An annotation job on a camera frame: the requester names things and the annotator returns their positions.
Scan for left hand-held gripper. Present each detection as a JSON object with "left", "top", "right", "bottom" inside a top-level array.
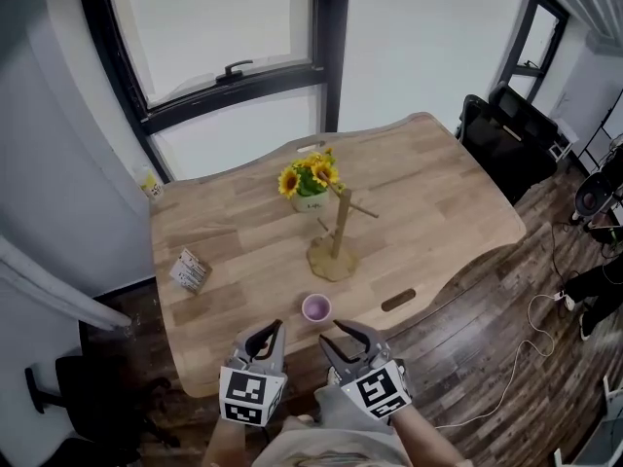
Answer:
[{"left": 218, "top": 318, "right": 289, "bottom": 428}]

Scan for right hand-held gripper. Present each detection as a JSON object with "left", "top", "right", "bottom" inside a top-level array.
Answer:
[{"left": 318, "top": 319, "right": 415, "bottom": 423}]

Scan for purple cup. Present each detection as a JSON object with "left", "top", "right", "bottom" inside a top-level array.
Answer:
[{"left": 301, "top": 293, "right": 334, "bottom": 323}]

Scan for wooden mug tree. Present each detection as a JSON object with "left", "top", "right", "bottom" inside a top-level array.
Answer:
[{"left": 306, "top": 169, "right": 381, "bottom": 282}]

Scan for person's left forearm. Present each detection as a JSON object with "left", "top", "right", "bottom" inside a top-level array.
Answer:
[{"left": 202, "top": 414, "right": 267, "bottom": 467}]

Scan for person's right forearm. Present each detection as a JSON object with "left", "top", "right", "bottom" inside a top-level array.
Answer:
[{"left": 387, "top": 408, "right": 481, "bottom": 467}]

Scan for person's beige clothing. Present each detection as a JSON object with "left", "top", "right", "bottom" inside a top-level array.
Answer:
[{"left": 252, "top": 381, "right": 413, "bottom": 467}]

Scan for small printed card box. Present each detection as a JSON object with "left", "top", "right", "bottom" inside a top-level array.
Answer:
[{"left": 168, "top": 247, "right": 214, "bottom": 295}]

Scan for potted artificial sunflowers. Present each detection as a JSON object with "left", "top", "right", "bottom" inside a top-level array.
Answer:
[{"left": 276, "top": 147, "right": 348, "bottom": 215}]

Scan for black office chair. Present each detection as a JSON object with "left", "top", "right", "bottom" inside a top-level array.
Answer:
[{"left": 23, "top": 354, "right": 182, "bottom": 467}]

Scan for white bottle with yellow label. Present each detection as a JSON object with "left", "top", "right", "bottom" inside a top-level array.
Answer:
[{"left": 132, "top": 163, "right": 165, "bottom": 203}]

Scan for black folding chair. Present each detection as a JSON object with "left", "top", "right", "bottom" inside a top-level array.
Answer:
[
  {"left": 456, "top": 93, "right": 559, "bottom": 206},
  {"left": 488, "top": 81, "right": 574, "bottom": 150}
]

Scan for white furniture piece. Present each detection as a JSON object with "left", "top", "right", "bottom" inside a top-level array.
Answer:
[{"left": 553, "top": 372, "right": 623, "bottom": 467}]

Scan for round black fan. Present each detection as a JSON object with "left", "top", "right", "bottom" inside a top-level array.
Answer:
[{"left": 572, "top": 169, "right": 615, "bottom": 224}]

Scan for white floor cable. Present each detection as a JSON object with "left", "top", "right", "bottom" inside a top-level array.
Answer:
[{"left": 432, "top": 291, "right": 568, "bottom": 430}]

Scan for black window handle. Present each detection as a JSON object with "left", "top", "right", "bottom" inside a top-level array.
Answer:
[{"left": 215, "top": 59, "right": 255, "bottom": 84}]

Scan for black window frame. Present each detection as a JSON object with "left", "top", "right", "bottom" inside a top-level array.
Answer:
[{"left": 75, "top": 0, "right": 571, "bottom": 184}]

